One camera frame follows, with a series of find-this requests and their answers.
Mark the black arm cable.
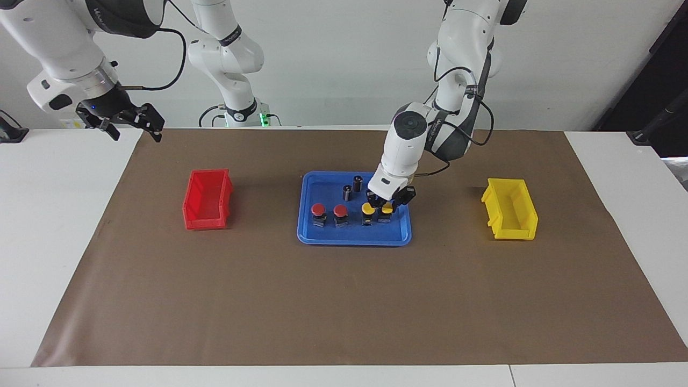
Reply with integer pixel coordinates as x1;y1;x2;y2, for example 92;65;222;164
116;0;188;92
414;64;495;178

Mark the yellow plastic bin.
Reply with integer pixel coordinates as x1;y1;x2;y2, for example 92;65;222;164
481;178;539;240

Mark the black stand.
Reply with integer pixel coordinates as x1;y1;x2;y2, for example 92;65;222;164
626;102;688;146

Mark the brown table mat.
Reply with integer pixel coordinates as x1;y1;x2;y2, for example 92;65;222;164
31;128;688;368

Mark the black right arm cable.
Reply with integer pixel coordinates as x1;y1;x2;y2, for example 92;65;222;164
116;0;188;92

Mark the black panel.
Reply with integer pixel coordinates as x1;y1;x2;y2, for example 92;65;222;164
591;0;688;157

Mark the black clamp mount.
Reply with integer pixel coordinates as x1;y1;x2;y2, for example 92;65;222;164
0;110;29;144

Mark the black base cable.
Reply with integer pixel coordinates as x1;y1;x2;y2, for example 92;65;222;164
198;104;229;128

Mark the red plastic bin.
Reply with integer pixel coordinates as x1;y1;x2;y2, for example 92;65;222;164
183;169;234;231

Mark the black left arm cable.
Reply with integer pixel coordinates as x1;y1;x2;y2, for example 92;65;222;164
414;64;495;178

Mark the blue plastic tray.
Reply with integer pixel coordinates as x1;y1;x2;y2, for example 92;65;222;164
297;171;412;246

